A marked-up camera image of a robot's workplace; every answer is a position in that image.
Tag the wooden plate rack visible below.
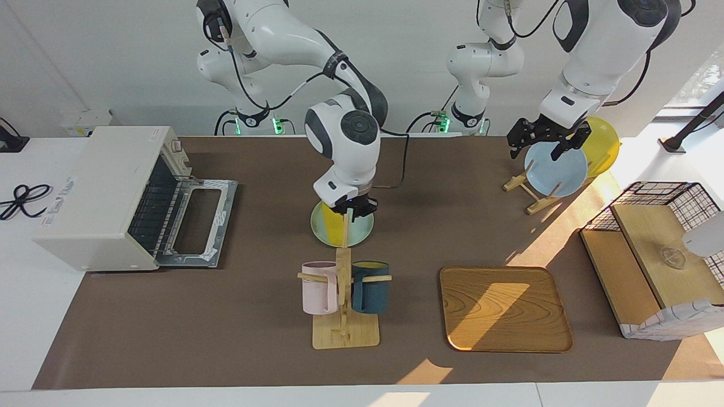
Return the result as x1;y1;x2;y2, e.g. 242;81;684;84
503;170;563;215

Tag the black wire basket white rim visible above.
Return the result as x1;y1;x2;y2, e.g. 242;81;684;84
581;181;724;341

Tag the dark blue mug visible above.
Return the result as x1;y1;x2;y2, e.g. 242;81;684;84
351;261;391;315

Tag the yellow plate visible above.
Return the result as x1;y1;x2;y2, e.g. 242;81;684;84
583;116;622;179

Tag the brown table mat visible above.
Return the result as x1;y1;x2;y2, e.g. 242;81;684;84
32;136;724;391

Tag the light blue plate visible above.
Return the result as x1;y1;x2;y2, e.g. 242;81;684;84
524;140;589;198

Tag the white blurred rounded object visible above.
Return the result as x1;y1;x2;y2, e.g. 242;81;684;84
682;212;724;258

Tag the cream toaster oven body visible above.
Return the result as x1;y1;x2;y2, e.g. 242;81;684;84
32;125;194;272

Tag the yellow banana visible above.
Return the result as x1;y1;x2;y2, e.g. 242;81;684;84
321;202;344;246

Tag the mint green plate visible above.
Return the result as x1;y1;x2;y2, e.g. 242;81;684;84
310;201;375;248

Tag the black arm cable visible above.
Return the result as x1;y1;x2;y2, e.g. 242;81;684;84
222;25;410;190
600;48;655;108

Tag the white wall socket box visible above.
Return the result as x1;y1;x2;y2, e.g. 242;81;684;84
59;109;114;137

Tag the small clear glass dish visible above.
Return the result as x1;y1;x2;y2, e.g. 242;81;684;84
659;247;687;270

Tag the wooden serving tray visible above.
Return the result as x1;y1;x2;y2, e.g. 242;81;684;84
439;266;574;354

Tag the wooden stepped shelf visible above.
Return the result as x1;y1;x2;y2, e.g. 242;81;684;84
581;203;724;334

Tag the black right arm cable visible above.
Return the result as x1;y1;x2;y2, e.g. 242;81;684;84
222;25;410;190

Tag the black angled stand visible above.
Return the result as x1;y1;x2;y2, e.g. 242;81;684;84
659;90;724;154

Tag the wooden mug tree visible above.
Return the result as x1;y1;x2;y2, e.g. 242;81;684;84
297;214;393;350

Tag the black base cable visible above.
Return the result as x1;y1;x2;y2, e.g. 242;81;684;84
406;85;458;135
214;109;238;136

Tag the pink mug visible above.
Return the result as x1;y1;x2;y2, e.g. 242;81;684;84
301;261;339;315

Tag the glass toaster oven door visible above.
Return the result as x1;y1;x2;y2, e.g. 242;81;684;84
156;177;239;268

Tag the black coiled cable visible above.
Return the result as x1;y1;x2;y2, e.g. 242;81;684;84
0;184;53;221

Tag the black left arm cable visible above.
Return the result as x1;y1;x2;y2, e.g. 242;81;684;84
600;48;655;108

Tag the black clamp base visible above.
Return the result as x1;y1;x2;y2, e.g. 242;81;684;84
0;118;30;153

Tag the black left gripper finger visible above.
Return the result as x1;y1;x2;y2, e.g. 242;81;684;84
551;124;592;162
507;131;531;160

